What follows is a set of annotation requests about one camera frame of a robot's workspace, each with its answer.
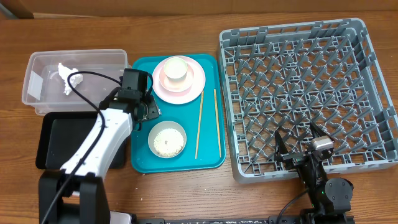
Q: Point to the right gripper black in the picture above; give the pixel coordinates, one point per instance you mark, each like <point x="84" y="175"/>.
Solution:
<point x="294" y="158"/>

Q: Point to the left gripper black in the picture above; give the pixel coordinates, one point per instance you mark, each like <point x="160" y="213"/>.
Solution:
<point x="153" y="110"/>

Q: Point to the white bowl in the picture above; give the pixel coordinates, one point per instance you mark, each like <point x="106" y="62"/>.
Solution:
<point x="164" y="125"/>

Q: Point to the rice grains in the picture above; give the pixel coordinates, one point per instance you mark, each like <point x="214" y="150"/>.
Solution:
<point x="168" y="142"/>

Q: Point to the wooden chopstick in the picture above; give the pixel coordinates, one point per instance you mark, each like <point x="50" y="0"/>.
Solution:
<point x="199" y="125"/>
<point x="217" y="123"/>

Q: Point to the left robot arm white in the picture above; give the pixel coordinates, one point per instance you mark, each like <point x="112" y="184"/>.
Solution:
<point x="75" y="193"/>

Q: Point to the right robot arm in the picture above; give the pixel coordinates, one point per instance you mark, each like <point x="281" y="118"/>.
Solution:
<point x="330" y="198"/>

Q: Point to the grey dishwasher rack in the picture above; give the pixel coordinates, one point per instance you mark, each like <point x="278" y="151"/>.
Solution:
<point x="284" y="77"/>

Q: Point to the pale green cup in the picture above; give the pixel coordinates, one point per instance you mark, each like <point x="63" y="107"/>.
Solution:
<point x="175" y="68"/>

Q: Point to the large pink plate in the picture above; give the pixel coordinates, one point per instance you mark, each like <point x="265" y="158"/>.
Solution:
<point x="186" y="96"/>

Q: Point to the teal serving tray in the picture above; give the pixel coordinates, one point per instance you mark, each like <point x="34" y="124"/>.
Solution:
<point x="187" y="136"/>

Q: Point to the crumpled white tissue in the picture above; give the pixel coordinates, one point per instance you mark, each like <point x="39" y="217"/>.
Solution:
<point x="74" y="80"/>

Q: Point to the black tray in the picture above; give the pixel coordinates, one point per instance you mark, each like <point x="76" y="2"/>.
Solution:
<point x="61" y="135"/>

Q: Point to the clear plastic bin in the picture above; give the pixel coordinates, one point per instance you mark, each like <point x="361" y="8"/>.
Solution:
<point x="109" y="62"/>

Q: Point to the white label sticker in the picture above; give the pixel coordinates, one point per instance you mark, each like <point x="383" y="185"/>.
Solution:
<point x="35" y="85"/>

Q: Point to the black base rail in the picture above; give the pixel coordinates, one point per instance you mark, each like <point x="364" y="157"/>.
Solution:
<point x="269" y="220"/>

